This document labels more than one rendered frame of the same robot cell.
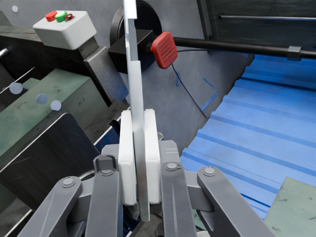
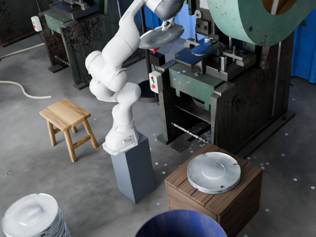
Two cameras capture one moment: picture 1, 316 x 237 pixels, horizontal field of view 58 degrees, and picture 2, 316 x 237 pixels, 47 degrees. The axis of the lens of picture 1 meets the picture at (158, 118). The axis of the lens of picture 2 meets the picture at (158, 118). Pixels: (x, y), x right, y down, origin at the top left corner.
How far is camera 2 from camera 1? 1.87 m
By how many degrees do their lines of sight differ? 13
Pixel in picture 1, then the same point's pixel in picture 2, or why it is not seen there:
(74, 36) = (157, 74)
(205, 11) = (125, 63)
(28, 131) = (187, 75)
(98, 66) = (164, 67)
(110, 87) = (170, 63)
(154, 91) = not seen: hidden behind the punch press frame
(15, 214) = (210, 70)
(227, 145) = not seen: hidden behind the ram
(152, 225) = (198, 29)
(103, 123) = not seen: hidden behind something
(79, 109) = (179, 68)
